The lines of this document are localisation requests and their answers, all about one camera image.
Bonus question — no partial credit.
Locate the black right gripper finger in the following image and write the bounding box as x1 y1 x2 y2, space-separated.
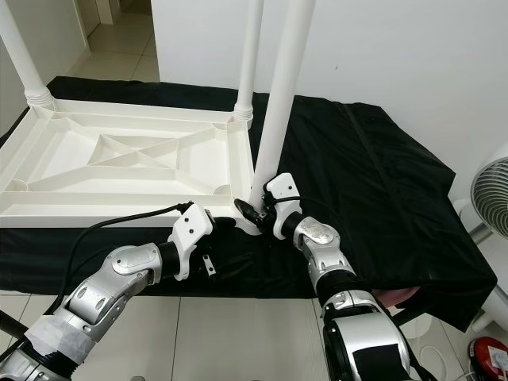
233 198 265 230

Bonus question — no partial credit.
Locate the white plastic table leg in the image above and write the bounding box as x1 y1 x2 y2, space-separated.
248 0 318 211
234 0 267 124
0 0 58 112

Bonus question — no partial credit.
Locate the white plastic table top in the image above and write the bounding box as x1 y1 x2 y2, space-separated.
0 99 263 237

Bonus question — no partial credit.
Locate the black table cloth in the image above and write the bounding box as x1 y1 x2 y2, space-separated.
0 75 499 333

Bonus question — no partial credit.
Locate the pink round object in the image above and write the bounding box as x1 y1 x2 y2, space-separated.
377 287 421 309

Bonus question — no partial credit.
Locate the white standing fan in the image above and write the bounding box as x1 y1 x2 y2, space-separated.
452 155 508 334

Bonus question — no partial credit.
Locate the red round canister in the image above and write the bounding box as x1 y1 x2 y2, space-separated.
468 337 508 380

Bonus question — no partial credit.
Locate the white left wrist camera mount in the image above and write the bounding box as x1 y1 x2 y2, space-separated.
171 205 215 279

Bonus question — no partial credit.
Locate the thick white cable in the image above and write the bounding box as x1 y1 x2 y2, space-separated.
413 345 445 380

